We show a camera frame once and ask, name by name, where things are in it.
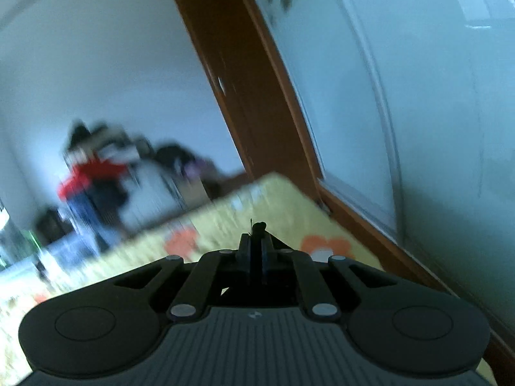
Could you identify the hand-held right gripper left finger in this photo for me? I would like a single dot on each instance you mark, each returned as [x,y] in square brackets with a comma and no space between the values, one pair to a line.
[246,256]

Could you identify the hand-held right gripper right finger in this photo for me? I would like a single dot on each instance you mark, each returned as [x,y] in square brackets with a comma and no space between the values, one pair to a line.
[265,256]

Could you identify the yellow carrot printed blanket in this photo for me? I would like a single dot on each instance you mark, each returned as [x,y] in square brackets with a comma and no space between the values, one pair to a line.
[225,217]

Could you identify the black bag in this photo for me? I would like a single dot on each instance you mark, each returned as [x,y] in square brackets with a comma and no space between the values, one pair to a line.
[171,159]

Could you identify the brown wooden baseboard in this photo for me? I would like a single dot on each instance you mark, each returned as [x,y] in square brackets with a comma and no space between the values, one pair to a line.
[402,264]

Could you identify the pile of assorted clothes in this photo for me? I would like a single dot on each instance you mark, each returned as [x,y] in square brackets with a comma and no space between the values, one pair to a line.
[100,209]

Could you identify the brown wooden door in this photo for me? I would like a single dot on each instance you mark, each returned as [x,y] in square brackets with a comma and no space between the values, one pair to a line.
[225,88]

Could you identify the red puffer jacket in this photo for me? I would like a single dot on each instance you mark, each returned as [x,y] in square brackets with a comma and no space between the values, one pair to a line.
[96,173]

